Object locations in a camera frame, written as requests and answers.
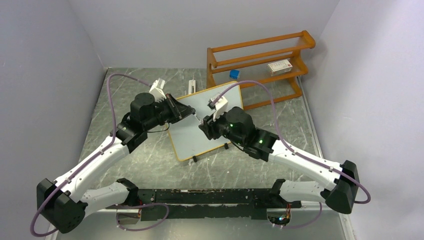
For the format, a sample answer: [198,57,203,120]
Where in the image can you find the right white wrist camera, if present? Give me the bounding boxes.
[208,95,229,122]

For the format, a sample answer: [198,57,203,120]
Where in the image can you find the small blue box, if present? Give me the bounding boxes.
[229,69,240,80]

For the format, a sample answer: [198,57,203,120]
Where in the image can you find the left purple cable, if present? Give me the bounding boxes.
[29,73,152,238]

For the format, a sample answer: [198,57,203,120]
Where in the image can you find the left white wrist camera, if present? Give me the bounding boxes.
[149,78,166,103]

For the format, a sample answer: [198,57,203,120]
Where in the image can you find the yellow framed whiteboard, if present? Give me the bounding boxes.
[168,81,236,161]

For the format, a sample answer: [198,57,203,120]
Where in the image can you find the blue whiteboard marker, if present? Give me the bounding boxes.
[193,114,203,126]

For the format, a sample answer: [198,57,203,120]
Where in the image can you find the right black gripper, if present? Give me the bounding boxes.
[198,107,246,147]

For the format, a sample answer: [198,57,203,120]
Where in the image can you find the aluminium frame profile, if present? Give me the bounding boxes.
[52,188,355,240]

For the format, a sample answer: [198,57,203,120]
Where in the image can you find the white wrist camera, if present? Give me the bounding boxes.
[208,95,229,122]
[149,78,166,103]

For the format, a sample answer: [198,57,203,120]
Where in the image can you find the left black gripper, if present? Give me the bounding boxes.
[143,92,195,130]

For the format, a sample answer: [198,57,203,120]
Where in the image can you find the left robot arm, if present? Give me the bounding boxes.
[36,92,196,234]

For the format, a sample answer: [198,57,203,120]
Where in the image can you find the white whiteboard stand piece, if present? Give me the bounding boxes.
[188,79,196,95]

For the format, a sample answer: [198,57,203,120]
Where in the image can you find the white red carton box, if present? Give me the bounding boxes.
[267,59,293,76]

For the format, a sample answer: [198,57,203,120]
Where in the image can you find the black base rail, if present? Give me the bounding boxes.
[104,188,302,222]

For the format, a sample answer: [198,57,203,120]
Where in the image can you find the orange wooden shelf rack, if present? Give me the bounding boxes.
[206,30,316,103]

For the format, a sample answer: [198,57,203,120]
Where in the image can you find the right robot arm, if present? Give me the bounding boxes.
[198,107,359,214]

